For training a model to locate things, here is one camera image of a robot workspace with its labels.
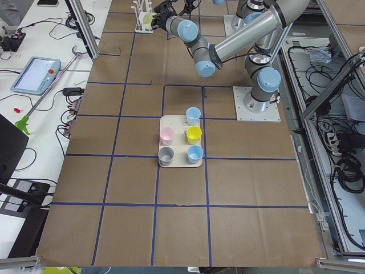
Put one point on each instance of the beige plastic tray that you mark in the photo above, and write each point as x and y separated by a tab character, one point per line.
180	143

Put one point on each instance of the white power strip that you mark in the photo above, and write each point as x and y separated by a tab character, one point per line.
333	143

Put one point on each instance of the smartphone on table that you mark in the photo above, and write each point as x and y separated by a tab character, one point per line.
47	3

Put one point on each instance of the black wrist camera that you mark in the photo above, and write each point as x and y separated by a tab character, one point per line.
165	8

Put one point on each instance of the grey plastic cup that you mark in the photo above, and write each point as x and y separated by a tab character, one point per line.
166	155

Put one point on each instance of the aluminium frame post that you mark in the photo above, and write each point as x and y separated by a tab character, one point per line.
78	14

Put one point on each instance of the light blue cup near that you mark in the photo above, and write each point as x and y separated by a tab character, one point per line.
195	153

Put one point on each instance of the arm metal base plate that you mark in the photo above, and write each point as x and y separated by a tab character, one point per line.
232	23
249	110

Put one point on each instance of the yellow plastic cup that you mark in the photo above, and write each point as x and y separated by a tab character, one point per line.
193	134

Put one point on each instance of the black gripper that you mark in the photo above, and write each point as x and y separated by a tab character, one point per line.
187	7
163	22

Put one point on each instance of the cream white plastic cup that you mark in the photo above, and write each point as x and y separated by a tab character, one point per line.
147	21

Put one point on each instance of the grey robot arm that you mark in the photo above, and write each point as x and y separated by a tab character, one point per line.
260	24
246	11

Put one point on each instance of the pink plastic cup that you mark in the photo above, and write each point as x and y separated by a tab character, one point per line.
167	135

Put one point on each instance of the light blue cup far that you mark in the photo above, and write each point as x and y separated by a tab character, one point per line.
193	116

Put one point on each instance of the black emergency stop box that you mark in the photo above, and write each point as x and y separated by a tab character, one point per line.
13	42

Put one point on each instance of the light blue cup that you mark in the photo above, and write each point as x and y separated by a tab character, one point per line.
193	116
195	153

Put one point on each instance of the blue teach pendant tablet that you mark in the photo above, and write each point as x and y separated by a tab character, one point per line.
37	76

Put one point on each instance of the white wire cup rack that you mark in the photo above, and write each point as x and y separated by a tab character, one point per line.
141	8

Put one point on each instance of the black laptop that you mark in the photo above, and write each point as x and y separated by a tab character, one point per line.
13	143

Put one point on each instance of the green handled reacher grabber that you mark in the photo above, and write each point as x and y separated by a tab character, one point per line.
22	124

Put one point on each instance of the black power adapter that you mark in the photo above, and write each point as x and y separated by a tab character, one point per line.
72	91

